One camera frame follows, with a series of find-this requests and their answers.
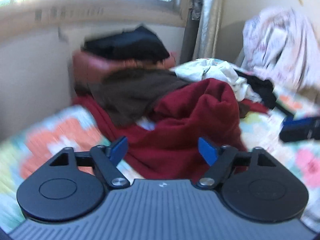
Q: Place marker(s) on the brown garment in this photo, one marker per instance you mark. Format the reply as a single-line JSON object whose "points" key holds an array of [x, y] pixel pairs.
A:
{"points": [[132, 92]]}

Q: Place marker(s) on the floral bed sheet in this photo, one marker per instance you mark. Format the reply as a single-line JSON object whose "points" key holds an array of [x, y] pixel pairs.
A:
{"points": [[50, 135]]}

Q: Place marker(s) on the small black garment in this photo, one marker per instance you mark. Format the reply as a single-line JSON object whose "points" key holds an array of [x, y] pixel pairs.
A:
{"points": [[260, 87]]}

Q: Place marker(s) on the grey curtain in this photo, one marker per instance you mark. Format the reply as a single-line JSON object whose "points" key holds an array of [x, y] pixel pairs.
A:
{"points": [[210, 17]]}

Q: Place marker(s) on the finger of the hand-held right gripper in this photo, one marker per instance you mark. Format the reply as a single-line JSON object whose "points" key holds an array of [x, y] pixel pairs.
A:
{"points": [[300, 130]]}

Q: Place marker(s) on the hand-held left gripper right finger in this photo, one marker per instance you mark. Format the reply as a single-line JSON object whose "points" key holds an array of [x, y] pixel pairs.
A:
{"points": [[207, 152]]}

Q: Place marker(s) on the large black garment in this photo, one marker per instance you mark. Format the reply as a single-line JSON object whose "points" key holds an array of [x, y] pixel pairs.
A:
{"points": [[130, 46]]}

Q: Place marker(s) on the dark red knit sweater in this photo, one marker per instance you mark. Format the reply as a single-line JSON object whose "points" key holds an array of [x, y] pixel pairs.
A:
{"points": [[187, 130]]}

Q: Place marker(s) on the white garment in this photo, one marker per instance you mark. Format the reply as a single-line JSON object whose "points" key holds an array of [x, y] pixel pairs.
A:
{"points": [[220, 72]]}

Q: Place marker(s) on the white floral quilt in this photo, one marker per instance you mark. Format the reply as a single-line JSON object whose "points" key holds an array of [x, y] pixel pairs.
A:
{"points": [[287, 42]]}

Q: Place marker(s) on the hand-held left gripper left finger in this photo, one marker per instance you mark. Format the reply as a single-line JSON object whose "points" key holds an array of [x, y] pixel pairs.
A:
{"points": [[119, 149]]}

